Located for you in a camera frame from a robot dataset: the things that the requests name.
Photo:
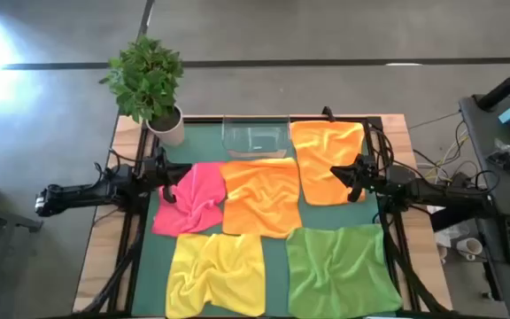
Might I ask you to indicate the orange microfiber towel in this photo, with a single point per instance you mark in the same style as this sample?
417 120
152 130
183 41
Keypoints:
261 199
321 150

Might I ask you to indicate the black flat bar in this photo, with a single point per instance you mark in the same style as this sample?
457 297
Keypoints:
450 220

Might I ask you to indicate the white mug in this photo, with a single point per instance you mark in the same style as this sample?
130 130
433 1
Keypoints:
469 248

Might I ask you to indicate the green leafy plant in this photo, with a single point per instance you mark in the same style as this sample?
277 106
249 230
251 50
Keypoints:
144 75

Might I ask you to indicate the clear plastic bag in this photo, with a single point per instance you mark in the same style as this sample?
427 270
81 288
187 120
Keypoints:
454 230

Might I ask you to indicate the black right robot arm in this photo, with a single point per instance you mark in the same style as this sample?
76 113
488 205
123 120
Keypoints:
441 195

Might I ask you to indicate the yellow microfiber towel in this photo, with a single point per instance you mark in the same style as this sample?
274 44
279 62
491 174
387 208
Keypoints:
215 274

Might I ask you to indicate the black pole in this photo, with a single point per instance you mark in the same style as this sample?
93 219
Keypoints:
507 84

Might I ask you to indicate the clear plastic wrapper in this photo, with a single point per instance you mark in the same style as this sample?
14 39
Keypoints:
505 153

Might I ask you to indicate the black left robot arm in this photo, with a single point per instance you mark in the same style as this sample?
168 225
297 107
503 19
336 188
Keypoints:
82 195

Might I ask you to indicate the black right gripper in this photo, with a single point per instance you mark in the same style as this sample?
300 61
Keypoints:
370 173

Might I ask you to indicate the pink microfiber towel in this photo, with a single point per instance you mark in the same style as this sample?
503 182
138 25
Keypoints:
193 208

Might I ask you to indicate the white plant pot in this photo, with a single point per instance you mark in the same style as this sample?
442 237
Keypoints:
171 133

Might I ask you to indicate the small black bracket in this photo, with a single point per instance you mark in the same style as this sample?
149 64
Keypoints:
327 114

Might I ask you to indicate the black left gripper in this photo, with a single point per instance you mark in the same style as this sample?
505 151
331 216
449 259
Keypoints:
155 170

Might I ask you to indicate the black power adapter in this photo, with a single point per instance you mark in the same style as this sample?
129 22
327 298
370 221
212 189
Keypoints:
461 179

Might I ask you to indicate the black aluminium table frame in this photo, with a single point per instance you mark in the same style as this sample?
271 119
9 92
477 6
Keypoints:
373 122

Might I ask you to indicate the green microfiber towel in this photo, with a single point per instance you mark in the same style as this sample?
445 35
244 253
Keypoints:
339 270

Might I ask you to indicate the clear plastic bin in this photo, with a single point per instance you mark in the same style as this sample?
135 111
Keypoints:
255 137

